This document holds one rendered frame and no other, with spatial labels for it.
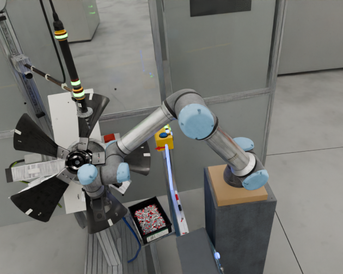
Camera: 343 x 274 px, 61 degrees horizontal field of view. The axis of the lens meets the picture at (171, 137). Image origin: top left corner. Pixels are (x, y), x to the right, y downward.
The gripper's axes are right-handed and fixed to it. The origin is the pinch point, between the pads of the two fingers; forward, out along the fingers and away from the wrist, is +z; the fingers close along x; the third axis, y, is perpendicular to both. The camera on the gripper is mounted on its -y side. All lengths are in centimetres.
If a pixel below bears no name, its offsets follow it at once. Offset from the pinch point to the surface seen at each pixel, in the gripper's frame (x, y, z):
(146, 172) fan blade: -22.1, 14.9, -4.6
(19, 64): 36, 81, -28
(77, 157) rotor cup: 9.4, 24.8, -13.0
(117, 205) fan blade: -4.9, 7.0, 10.2
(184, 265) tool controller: -29, -37, -32
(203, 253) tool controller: -36, -35, -33
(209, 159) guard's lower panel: -78, 71, 89
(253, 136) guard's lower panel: -117, 75, 73
